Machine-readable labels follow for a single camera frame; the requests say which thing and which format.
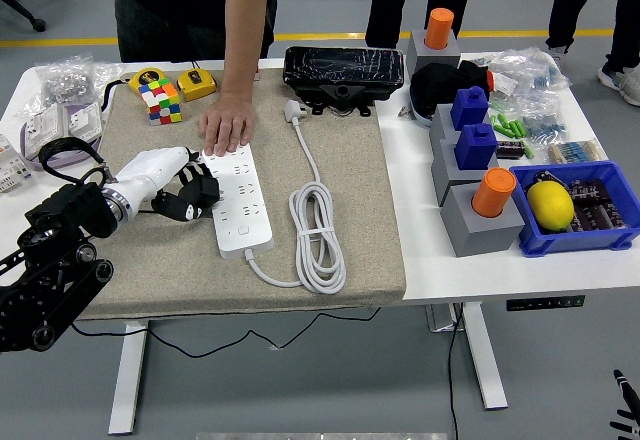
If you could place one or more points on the green battery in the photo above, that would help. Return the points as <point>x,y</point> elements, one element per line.
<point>504,130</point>
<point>521,130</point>
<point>495,123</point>
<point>528,150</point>

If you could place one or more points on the clear bag of metal parts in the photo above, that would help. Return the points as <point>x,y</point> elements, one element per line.
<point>62,85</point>

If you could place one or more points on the clear bag of blue resistors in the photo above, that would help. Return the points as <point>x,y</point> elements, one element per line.
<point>542,125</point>

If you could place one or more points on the person's left hand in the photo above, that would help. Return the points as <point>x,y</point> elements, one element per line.
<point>229,122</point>

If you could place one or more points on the small yellow tape measure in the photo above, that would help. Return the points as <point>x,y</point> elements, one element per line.
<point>196,85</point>

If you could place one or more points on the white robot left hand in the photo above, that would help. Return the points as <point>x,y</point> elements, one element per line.
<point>147,172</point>

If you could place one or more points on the white bowl with blue rim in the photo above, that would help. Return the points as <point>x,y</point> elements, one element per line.
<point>420,119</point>

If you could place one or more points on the small white carton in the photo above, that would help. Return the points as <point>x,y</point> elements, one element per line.
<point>506,85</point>

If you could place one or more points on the white power strip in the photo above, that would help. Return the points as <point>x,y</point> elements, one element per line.
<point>245,220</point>

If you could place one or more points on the blue block with knob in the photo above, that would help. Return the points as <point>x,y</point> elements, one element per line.
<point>475,150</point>
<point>469,110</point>

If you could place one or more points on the black cloth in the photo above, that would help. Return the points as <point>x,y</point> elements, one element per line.
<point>435,85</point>

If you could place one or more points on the black plug adapter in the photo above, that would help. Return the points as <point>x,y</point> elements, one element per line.
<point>210,191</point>

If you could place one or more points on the grey square block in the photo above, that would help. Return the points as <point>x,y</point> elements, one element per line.
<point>440,125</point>
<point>480,237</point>
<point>442,170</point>
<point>417,52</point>

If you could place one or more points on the purple tray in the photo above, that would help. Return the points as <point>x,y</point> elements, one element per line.
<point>70,160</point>

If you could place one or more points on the person's left forearm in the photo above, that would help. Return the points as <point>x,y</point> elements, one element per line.
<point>245,35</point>

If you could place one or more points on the large clear bag of resistors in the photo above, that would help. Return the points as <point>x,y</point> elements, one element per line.
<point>535,67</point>

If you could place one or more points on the grey-brown mat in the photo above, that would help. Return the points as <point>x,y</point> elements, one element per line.
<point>350,210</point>

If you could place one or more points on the small orange cap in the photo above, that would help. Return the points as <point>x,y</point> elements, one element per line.
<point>491,81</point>

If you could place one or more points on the black table control panel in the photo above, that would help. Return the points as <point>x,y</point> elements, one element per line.
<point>545,303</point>

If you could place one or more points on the round yellow tape measure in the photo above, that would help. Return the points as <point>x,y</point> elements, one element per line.
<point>145,78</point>

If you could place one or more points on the orange cylinder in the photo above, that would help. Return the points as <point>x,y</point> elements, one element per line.
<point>492,192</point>
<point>439,27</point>

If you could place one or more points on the white socket box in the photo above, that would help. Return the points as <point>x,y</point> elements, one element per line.
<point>85,119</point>
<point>45,127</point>

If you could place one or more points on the blue plastic bin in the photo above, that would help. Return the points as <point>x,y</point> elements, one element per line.
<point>570,242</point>

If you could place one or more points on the white table leg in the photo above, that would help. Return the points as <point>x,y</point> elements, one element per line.
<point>482,360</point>
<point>127,385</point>

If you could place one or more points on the small black clip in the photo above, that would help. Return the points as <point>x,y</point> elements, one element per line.
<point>542,177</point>

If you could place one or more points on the black device in plastic wrap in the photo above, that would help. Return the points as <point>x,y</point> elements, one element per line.
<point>342,67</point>

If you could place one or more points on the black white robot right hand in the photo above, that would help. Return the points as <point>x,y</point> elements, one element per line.
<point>631,400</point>

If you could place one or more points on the scrambled colour puzzle cube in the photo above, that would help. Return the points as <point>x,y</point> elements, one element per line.
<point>162,102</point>

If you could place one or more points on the clear bag of taped resistors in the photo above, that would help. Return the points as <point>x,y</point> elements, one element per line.
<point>575,151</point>

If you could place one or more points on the yellow lemon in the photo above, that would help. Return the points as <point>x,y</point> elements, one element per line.
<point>550,205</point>

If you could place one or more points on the white circuit breaker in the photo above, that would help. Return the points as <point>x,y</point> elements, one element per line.
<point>10,170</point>

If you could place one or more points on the dark brown capacitor pack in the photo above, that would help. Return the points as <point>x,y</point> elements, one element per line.
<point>595,210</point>

